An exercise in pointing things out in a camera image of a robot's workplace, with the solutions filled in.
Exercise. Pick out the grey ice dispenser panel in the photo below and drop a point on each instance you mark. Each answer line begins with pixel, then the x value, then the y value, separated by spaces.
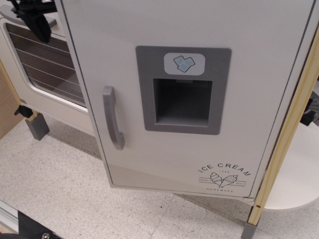
pixel 183 88

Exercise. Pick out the grey left foot cap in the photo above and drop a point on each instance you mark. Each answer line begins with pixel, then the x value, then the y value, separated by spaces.
pixel 38 127

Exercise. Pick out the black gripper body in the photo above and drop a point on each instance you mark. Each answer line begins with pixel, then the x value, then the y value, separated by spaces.
pixel 31 7

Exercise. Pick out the black clamp right edge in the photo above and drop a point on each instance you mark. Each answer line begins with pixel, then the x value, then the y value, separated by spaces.
pixel 311 113

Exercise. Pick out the left wooden side panel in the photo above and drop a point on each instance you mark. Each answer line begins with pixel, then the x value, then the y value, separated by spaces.
pixel 9 102

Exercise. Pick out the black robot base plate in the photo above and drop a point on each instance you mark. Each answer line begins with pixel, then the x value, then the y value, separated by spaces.
pixel 30 229

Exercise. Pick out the grey right foot cap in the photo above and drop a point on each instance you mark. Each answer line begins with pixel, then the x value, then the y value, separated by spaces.
pixel 248 231

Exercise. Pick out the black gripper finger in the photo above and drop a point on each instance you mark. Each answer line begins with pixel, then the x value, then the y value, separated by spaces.
pixel 38 25

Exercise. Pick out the grey oven door handle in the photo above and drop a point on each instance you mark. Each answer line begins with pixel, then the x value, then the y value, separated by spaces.
pixel 7 13

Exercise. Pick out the grey foot cap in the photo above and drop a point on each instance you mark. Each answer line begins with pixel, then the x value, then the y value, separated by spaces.
pixel 248 231
pixel 38 127

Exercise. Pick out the white toy oven door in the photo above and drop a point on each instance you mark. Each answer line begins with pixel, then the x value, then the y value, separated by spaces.
pixel 43 74

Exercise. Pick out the white round table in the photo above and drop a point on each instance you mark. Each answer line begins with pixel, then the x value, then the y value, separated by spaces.
pixel 297 183

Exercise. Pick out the white toy fridge door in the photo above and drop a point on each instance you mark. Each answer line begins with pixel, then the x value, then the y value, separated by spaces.
pixel 269 40

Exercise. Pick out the black clamp knob left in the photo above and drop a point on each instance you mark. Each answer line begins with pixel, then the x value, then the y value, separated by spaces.
pixel 24 111

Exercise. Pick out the aluminium rail bottom left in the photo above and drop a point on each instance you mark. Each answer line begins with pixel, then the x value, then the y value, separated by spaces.
pixel 8 217

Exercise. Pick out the right wooden cabinet post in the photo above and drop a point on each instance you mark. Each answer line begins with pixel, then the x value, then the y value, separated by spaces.
pixel 298 104

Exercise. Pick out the grey fridge door handle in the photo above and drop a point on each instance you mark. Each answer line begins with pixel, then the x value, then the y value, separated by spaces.
pixel 109 101

